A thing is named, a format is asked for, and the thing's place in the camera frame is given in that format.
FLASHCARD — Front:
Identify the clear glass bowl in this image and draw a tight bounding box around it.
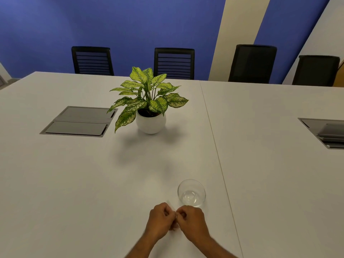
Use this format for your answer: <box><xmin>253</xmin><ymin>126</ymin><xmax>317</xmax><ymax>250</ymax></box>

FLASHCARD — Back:
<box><xmin>177</xmin><ymin>179</ymin><xmax>206</xmax><ymax>207</ymax></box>

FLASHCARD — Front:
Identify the green variegated leafy plant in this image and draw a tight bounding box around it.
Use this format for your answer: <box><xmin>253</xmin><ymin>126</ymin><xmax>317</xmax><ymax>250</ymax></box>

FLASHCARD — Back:
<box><xmin>107</xmin><ymin>67</ymin><xmax>189</xmax><ymax>133</ymax></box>

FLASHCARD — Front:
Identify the person's left forearm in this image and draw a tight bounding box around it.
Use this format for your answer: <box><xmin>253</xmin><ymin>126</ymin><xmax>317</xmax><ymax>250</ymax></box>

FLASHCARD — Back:
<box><xmin>124</xmin><ymin>231</ymin><xmax>162</xmax><ymax>258</ymax></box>

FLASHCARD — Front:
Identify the grey table cable hatch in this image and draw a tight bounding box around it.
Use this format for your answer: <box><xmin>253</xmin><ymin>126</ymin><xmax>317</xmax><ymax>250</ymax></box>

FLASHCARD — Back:
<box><xmin>297</xmin><ymin>118</ymin><xmax>344</xmax><ymax>150</ymax></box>
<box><xmin>39</xmin><ymin>106</ymin><xmax>118</xmax><ymax>138</ymax></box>

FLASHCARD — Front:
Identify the black slatted office chair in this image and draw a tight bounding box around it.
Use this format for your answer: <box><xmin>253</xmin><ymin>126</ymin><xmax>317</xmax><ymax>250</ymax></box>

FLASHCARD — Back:
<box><xmin>71</xmin><ymin>46</ymin><xmax>114</xmax><ymax>76</ymax></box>
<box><xmin>154</xmin><ymin>48</ymin><xmax>195</xmax><ymax>80</ymax></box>

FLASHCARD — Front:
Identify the small clear plastic packet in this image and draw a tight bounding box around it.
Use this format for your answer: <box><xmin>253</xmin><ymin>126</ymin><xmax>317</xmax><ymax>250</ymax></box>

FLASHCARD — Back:
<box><xmin>166</xmin><ymin>200</ymin><xmax>180</xmax><ymax>232</ymax></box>

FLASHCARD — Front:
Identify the person's right hand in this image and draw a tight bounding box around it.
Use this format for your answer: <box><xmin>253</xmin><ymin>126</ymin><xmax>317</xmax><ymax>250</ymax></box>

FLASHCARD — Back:
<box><xmin>175</xmin><ymin>205</ymin><xmax>212</xmax><ymax>243</ymax></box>

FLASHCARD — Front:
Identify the person's right forearm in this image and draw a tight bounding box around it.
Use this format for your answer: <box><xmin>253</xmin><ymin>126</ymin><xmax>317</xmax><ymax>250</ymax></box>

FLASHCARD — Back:
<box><xmin>193</xmin><ymin>235</ymin><xmax>238</xmax><ymax>258</ymax></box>

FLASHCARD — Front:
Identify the white round plant pot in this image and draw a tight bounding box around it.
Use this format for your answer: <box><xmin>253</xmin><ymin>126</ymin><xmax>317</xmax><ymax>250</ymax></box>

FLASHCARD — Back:
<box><xmin>135</xmin><ymin>109</ymin><xmax>167</xmax><ymax>135</ymax></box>

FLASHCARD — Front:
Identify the black mesh office chair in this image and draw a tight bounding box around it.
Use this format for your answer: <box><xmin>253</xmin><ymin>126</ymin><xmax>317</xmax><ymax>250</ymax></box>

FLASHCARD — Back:
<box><xmin>292</xmin><ymin>55</ymin><xmax>341</xmax><ymax>86</ymax></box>
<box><xmin>228</xmin><ymin>44</ymin><xmax>277</xmax><ymax>84</ymax></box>

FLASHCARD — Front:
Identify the person's left hand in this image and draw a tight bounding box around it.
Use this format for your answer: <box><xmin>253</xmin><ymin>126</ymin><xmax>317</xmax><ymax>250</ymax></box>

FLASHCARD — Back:
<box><xmin>145</xmin><ymin>202</ymin><xmax>178</xmax><ymax>241</ymax></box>

